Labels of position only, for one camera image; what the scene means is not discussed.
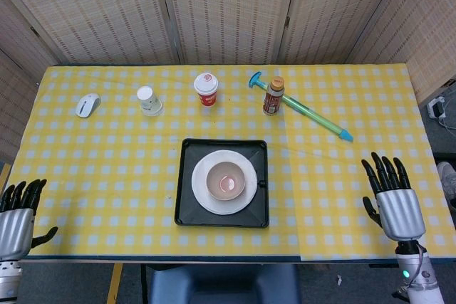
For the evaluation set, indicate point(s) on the green and blue water pump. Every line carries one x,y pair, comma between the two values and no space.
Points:
313,113

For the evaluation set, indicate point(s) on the yellow checked tablecloth sheet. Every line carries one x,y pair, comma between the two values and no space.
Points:
374,122
107,161

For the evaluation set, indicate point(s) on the white computer mouse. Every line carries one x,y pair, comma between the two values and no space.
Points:
87,104

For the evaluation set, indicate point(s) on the black square plastic tray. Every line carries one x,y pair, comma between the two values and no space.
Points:
185,211

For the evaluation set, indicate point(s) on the brown drink bottle yellow cap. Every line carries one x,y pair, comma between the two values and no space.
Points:
272,101

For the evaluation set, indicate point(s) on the red paper cup white lid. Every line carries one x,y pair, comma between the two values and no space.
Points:
206,95

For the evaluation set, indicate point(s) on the white power strip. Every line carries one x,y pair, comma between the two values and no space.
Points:
436,106

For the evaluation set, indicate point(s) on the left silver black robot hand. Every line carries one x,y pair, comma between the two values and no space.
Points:
14,233

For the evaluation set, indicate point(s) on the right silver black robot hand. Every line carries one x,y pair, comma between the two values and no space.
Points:
400,215

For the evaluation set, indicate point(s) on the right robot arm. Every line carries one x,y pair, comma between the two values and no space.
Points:
409,265

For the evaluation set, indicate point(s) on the woven folding screen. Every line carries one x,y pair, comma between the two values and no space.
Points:
228,8

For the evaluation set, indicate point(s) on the white sneaker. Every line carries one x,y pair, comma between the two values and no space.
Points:
448,183

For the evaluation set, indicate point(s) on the stack of white paper cups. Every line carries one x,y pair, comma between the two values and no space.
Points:
147,101

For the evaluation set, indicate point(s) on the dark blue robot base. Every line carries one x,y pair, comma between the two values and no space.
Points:
224,286

